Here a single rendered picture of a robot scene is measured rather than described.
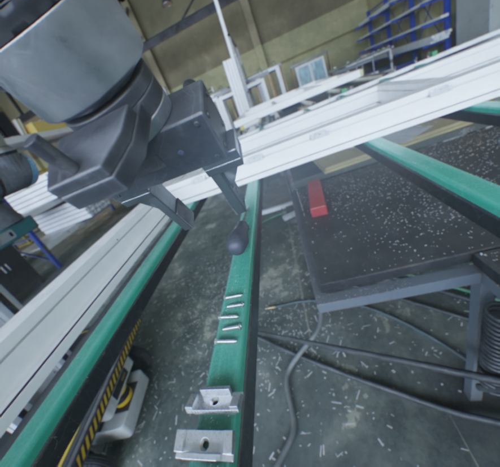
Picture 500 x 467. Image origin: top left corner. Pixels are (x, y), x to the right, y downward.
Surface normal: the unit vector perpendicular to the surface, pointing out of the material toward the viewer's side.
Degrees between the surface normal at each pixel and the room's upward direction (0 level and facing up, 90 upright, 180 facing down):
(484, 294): 90
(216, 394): 72
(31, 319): 90
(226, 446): 18
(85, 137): 31
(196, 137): 121
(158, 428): 0
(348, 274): 0
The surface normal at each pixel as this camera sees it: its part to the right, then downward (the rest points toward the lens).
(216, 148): 0.10, 0.85
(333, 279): -0.37, -0.83
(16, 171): 0.93, -0.07
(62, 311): 0.92, -0.28
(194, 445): -0.40, -0.64
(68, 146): -0.37, -0.46
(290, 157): -0.11, 0.48
